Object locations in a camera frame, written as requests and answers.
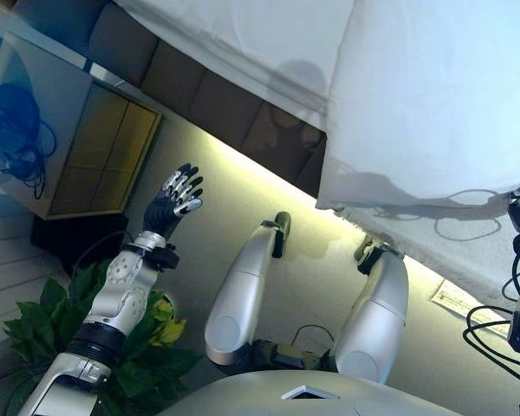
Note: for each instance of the printed paper sheet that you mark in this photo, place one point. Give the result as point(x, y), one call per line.
point(468, 307)

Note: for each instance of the white duvet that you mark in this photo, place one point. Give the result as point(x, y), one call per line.
point(437, 99)

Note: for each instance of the wooden nightstand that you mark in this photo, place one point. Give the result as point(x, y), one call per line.
point(95, 147)

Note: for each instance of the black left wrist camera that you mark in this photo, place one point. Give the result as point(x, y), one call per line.
point(164, 258)

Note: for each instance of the silver robot left leg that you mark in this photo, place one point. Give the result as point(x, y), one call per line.
point(238, 299)

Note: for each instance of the black box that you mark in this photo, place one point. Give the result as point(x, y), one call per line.
point(69, 238)

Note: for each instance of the silver robot right leg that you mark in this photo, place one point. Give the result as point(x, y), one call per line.
point(381, 312)

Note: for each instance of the green potted plant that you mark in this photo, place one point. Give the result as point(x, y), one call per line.
point(151, 372)

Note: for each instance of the grey robot torso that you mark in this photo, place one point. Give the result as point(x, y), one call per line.
point(251, 396)

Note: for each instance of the brown upholstered bed frame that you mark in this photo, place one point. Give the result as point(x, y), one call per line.
point(225, 99)

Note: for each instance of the silver robot leg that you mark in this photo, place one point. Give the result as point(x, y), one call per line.
point(238, 299)
point(381, 312)

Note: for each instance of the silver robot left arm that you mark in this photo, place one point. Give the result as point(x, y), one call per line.
point(112, 299)

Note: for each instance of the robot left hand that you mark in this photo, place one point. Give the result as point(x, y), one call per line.
point(162, 214)

